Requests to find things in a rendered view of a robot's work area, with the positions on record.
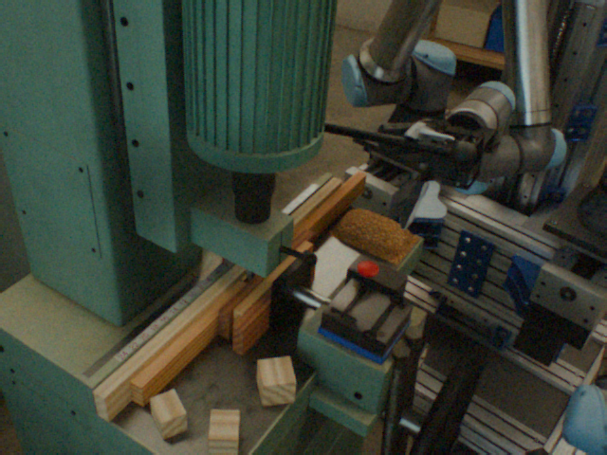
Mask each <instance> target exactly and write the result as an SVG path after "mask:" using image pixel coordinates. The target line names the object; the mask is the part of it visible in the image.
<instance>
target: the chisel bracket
mask: <svg viewBox="0 0 607 455"><path fill-rule="evenodd" d="M190 215H191V240H192V242H193V243H196V244H197V245H198V246H201V247H203V248H205V249H207V250H209V251H211V252H213V253H215V254H217V255H219V256H222V258H224V259H226V260H228V261H230V262H232V263H234V264H238V265H241V266H243V267H244V268H246V269H249V271H251V272H253V273H255V274H257V275H259V276H262V277H264V278H266V277H267V276H268V275H270V274H271V273H272V272H273V271H275V269H276V268H277V267H278V266H279V265H280V264H281V263H282V262H283V261H284V260H285V259H286V258H288V256H289V255H288V254H285V253H283V252H280V251H279V248H280V246H285V247H289V248H292V240H293V228H294V217H293V216H291V215H288V214H285V213H283V212H280V211H278V210H276V209H270V216H269V219H268V220H267V221H265V222H264V223H260V224H246V223H243V222H241V221H239V220H238V219H237V217H236V215H234V194H233V193H232V190H231V189H228V188H226V187H224V186H222V185H217V186H216V187H215V188H213V189H212V190H210V192H209V193H206V194H205V195H204V196H202V197H201V198H199V199H198V200H197V201H195V202H193V203H192V205H191V206H190Z"/></svg>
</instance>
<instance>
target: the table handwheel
mask: <svg viewBox="0 0 607 455"><path fill-rule="evenodd" d="M485 363H486V353H485V351H484V349H483V348H481V347H479V346H471V347H468V348H467V349H466V350H465V351H464V352H463V353H462V354H461V356H460V357H459V358H458V360H457V361H456V363H455V364H454V366H453V368H452V370H451V372H450V373H449V374H448V376H447V378H446V380H445V381H444V384H443V386H442V388H441V390H440V392H439V393H438V394H437V395H436V396H435V399H434V401H433V403H432V406H431V408H430V410H429V413H428V415H427V416H425V415H422V414H420V413H418V412H416V411H415V409H412V408H409V407H407V406H405V405H403V409H402V415H401V416H402V417H401V421H400V422H399V425H398V427H399V430H401V431H403V432H404V433H406V434H408V435H410V436H413V437H415V440H414V445H413V447H411V449H410V452H409V454H408V455H451V452H452V450H453V448H454V446H456V443H457V441H458V438H459V436H460V433H461V428H460V426H461V424H462V421H463V419H464V417H465V415H466V411H467V410H468V409H469V405H470V403H471V400H472V397H473V395H474V393H475V390H476V388H477V384H478V382H479V379H481V376H482V373H483V369H484V367H485Z"/></svg>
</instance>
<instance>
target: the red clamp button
mask: <svg viewBox="0 0 607 455"><path fill-rule="evenodd" d="M378 272H379V267H377V265H376V264H375V263H373V262H369V261H364V262H360V263H359V264H358V273H359V274H360V275H361V276H364V277H374V276H375V275H376V274H377V273H378Z"/></svg>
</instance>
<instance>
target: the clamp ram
mask: <svg viewBox="0 0 607 455"><path fill-rule="evenodd" d="M310 276H311V266H307V265H306V264H305V263H304V261H303V260H299V259H296V260H295V261H294V262H293V263H292V264H291V265H290V266H289V267H287V268H286V269H285V271H284V272H283V273H282V274H281V275H280V276H279V277H278V278H277V279H276V280H273V281H272V283H271V301H270V317H269V326H270V327H271V328H273V329H276V330H278V329H279V328H280V327H281V326H282V325H283V324H284V322H285V321H286V319H288V318H289V317H290V316H291V315H292V314H293V313H294V312H295V311H296V309H297V308H298V307H299V305H300V304H303V305H305V306H307V307H309V308H311V309H314V311H317V309H318V308H319V306H320V305H321V304H324V305H327V306H328V305H329V304H330V303H331V300H330V299H329V298H326V297H325V296H324V295H322V294H319V293H317V292H315V291H312V290H310V289H309V285H310Z"/></svg>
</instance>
